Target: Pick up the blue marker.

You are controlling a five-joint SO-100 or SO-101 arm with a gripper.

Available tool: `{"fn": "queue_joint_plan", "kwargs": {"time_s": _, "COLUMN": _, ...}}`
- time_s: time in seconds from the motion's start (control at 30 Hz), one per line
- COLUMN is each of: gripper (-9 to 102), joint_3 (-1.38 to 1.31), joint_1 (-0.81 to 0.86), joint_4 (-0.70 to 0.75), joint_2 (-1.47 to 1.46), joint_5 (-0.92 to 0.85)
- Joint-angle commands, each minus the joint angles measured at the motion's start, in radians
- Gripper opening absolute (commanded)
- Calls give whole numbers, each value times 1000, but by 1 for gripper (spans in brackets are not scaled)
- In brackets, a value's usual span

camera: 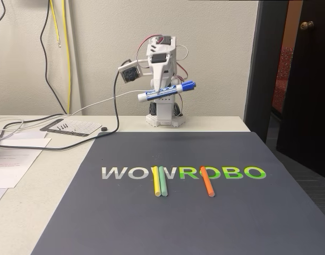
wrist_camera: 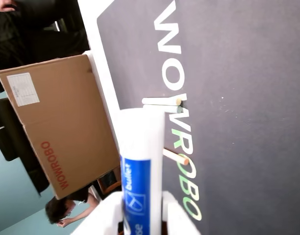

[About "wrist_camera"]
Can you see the green chalk stick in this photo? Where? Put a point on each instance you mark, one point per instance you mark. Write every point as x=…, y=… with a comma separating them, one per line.
x=173, y=109

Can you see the brown wooden frame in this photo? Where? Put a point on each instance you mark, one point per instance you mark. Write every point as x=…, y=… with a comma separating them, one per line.
x=108, y=188

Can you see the yellow chalk stick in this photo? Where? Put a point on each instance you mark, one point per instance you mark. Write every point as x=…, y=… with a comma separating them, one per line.
x=159, y=101

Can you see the brown cardboard box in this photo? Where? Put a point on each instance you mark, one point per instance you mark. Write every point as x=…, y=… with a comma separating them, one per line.
x=66, y=122

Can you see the blue capped white marker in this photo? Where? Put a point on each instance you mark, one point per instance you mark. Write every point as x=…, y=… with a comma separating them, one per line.
x=140, y=171

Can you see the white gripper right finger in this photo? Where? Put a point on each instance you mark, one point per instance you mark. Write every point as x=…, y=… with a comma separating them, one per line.
x=177, y=218

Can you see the black chair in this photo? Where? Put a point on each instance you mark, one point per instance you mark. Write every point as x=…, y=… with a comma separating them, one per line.
x=7, y=137

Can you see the grey WOWROBO mat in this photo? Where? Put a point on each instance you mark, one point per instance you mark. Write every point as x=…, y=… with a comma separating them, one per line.
x=238, y=122

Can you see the person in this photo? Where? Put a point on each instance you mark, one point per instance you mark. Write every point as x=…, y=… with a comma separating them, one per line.
x=59, y=210
x=30, y=49

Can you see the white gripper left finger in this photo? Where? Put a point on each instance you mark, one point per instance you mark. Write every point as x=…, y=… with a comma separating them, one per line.
x=106, y=215

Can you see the orange chalk stick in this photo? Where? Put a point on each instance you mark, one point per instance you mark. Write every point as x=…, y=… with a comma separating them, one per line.
x=177, y=156

